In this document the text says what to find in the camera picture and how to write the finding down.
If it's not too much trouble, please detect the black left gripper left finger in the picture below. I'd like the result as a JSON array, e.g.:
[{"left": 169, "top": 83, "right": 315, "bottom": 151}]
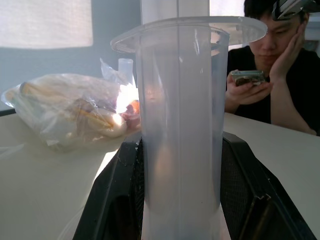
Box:
[{"left": 72, "top": 136, "right": 145, "bottom": 240}]

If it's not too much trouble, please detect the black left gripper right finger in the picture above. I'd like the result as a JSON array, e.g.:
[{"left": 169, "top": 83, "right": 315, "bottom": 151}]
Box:
[{"left": 219, "top": 131, "right": 317, "bottom": 240}]

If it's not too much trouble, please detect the large translucent plastic syringe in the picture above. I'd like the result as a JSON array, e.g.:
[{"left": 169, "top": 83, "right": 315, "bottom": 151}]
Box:
[{"left": 109, "top": 0, "right": 268, "bottom": 240}]

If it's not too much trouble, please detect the smartphone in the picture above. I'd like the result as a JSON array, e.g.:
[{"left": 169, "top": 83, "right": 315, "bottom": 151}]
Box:
[{"left": 230, "top": 69, "right": 266, "bottom": 87}]

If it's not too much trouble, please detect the person's right hand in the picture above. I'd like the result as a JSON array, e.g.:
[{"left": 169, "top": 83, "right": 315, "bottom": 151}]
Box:
[{"left": 226, "top": 74, "right": 275, "bottom": 105}]

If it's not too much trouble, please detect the person's left hand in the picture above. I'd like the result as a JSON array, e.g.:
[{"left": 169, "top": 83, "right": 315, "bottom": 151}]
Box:
[{"left": 269, "top": 23, "right": 306, "bottom": 81}]

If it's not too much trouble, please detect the person in black shirt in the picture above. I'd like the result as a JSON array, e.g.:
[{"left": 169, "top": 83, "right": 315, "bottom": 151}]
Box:
[{"left": 224, "top": 0, "right": 320, "bottom": 136}]

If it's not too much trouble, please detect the clear plastic bag of items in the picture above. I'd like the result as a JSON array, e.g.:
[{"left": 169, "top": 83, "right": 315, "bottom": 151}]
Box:
[{"left": 1, "top": 57, "right": 141, "bottom": 153}]

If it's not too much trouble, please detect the bright window with blind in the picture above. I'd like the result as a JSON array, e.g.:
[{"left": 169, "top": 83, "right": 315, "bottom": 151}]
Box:
[{"left": 0, "top": 0, "right": 94, "bottom": 50}]

